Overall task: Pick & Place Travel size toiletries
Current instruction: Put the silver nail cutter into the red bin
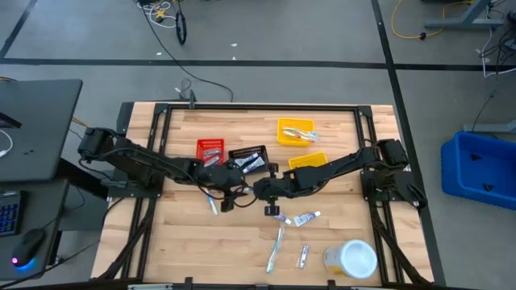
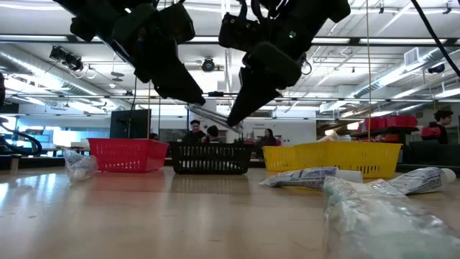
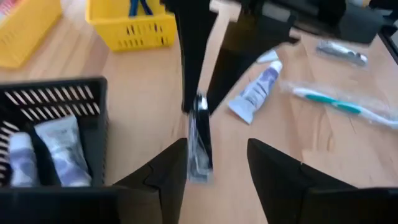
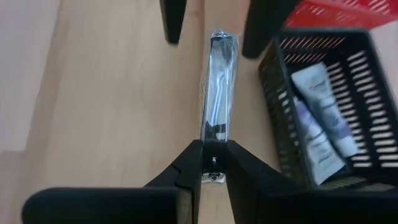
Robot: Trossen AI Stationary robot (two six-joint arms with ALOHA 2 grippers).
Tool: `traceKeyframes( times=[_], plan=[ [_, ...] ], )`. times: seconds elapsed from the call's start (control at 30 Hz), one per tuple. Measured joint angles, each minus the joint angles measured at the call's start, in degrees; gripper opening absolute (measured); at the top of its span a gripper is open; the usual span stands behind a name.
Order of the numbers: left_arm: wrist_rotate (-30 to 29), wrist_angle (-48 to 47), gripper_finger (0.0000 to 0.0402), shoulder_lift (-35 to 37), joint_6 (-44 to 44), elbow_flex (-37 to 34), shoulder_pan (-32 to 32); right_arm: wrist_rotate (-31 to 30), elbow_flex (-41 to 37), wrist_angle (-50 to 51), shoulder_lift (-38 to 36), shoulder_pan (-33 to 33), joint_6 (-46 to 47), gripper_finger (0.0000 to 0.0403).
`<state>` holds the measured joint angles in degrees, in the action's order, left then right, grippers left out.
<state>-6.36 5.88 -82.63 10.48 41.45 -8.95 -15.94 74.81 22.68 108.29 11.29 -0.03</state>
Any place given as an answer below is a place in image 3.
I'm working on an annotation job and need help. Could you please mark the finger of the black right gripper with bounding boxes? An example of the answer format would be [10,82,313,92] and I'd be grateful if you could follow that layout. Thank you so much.
[206,15,299,114]
[169,0,218,113]

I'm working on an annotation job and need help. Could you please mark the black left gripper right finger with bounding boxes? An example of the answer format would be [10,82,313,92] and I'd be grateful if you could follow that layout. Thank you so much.
[247,138,357,224]

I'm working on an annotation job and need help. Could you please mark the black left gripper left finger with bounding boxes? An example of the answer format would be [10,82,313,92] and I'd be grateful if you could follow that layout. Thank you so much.
[112,138,189,224]

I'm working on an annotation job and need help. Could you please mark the nail clipper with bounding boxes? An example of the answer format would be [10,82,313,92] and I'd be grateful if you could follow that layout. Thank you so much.
[186,92,215,184]
[315,39,370,68]

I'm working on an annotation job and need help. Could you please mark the teal toothbrush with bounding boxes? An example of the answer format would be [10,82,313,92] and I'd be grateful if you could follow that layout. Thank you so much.
[279,80,398,131]

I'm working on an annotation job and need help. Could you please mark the yellow plastic basket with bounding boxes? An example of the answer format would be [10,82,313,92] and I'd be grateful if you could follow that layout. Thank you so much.
[85,0,178,53]
[0,0,63,69]

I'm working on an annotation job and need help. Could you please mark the black plastic basket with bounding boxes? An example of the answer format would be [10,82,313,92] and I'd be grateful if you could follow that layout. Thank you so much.
[0,77,109,189]

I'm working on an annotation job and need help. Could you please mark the black metal table frame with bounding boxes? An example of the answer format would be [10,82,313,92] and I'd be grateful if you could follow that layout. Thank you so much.
[377,24,398,65]

